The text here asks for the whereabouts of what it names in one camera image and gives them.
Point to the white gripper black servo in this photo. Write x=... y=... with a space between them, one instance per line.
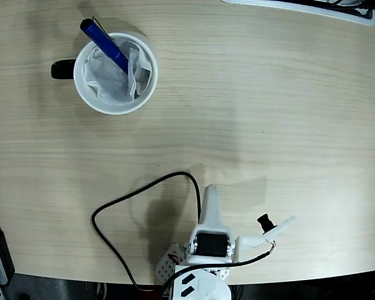
x=211 y=244

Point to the blue pen with gold clip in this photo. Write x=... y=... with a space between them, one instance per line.
x=103 y=40

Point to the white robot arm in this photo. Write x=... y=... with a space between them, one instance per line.
x=206 y=287

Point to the white perforated board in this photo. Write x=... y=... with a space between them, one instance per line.
x=165 y=268

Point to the crumpled white tissue paper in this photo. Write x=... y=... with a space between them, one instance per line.
x=112 y=86

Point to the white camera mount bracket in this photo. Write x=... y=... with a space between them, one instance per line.
x=250 y=242

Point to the small black camera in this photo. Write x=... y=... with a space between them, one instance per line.
x=265 y=222

